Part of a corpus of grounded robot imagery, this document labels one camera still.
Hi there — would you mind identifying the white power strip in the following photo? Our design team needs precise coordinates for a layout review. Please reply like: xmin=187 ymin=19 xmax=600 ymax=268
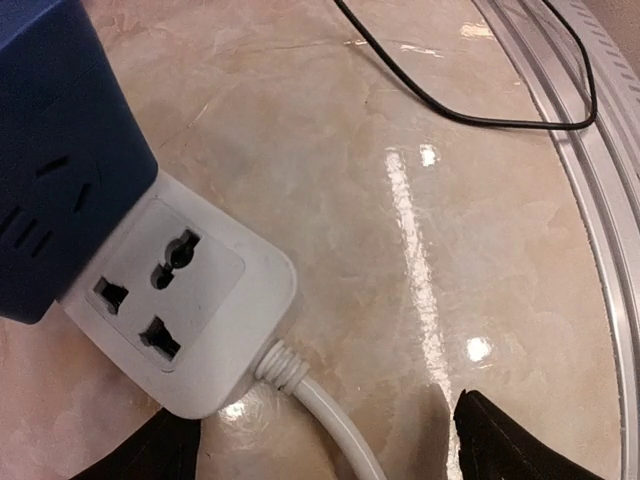
xmin=61 ymin=173 xmax=384 ymax=479

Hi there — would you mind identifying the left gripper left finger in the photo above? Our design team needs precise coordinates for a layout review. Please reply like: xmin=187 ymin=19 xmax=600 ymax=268
xmin=73 ymin=409 xmax=202 ymax=480

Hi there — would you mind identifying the dark blue cube socket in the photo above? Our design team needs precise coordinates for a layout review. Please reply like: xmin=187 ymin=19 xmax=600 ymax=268
xmin=1 ymin=1 xmax=158 ymax=324

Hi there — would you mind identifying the aluminium front rail frame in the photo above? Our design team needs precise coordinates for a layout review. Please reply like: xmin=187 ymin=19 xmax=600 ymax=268
xmin=476 ymin=1 xmax=639 ymax=479

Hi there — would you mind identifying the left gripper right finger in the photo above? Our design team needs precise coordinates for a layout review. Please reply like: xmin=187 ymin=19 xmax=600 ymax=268
xmin=454 ymin=390 xmax=598 ymax=480

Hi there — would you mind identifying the thin black charging cable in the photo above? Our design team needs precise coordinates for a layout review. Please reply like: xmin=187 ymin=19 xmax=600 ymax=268
xmin=333 ymin=0 xmax=599 ymax=132

